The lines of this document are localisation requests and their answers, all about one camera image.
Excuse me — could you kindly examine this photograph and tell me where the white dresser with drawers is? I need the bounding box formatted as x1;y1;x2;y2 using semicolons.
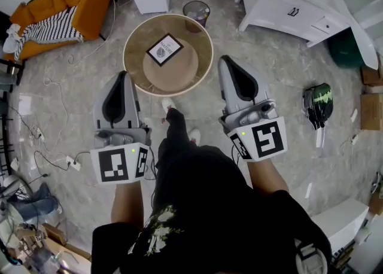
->
235;0;379;70

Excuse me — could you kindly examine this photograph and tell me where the white power strip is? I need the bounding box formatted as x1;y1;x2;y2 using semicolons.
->
65;155;82;172

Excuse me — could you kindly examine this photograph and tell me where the person's white right shoe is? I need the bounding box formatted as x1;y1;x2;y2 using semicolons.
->
188;129;202;145

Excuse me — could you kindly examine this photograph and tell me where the white grey waist pack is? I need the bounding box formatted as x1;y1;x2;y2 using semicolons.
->
294;238;330;274

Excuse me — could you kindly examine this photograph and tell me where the glossy white low table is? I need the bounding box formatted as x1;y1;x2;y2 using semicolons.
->
310;197;370;255

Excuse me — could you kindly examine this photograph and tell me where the dark green stool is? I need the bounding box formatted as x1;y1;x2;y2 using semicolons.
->
327;29;366;69

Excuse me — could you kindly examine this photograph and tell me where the person's right forearm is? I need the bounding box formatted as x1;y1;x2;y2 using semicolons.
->
246;157;290;193

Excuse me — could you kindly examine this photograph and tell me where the black green helmet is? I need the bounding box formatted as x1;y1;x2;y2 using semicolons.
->
301;83;334;130

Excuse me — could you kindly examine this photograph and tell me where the black picture frame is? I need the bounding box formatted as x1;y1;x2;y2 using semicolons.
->
145;32;184;68

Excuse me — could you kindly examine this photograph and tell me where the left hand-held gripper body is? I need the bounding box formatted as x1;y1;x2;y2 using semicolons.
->
89;71;152;185

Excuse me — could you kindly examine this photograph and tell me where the thin white looped cable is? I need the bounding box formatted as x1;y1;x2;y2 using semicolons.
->
29;77;70;154

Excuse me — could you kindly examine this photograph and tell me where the black white striped blanket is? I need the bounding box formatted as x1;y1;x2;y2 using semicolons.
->
13;5;84;61

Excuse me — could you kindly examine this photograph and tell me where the person's black printed shirt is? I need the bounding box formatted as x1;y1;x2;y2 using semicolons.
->
91;144;333;274

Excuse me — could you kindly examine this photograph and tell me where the cardboard box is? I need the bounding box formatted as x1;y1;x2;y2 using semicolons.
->
360;93;383;131
360;57;383;87

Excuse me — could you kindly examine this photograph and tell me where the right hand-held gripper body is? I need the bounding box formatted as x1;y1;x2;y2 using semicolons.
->
217;55;288;162

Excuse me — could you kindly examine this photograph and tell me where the person's white left shoe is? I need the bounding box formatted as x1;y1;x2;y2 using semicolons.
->
162;97;177;114

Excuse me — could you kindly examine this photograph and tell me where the person's white shoe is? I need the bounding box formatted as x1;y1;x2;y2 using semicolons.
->
188;129;202;145
162;97;177;114

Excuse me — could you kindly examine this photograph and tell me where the person's black trouser leg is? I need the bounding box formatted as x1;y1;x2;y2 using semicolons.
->
155;107;198;175

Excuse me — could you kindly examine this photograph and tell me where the white crumpled cloth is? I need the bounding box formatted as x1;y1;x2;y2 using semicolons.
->
2;23;22;54

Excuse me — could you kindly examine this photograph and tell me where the long white floor cable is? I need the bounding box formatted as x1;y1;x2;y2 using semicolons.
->
67;0;134;66

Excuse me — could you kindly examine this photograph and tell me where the person's left forearm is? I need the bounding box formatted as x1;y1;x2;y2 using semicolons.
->
110;179;145;232

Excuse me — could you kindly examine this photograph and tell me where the black mesh waste bin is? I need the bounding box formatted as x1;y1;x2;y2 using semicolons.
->
183;0;211;34

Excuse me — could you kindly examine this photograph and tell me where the flat cardboard sheet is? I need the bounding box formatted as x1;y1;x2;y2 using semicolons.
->
41;221;92;263

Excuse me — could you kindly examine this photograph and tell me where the round rattan side table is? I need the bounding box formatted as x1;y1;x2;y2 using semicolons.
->
123;13;214;98

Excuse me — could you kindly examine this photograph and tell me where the black floor cable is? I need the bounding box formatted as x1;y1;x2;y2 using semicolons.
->
27;150;91;184

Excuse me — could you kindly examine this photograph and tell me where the black side table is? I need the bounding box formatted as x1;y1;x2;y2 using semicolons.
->
0;57;25;87

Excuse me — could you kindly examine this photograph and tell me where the orange sofa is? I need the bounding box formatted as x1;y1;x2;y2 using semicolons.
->
4;0;113;62

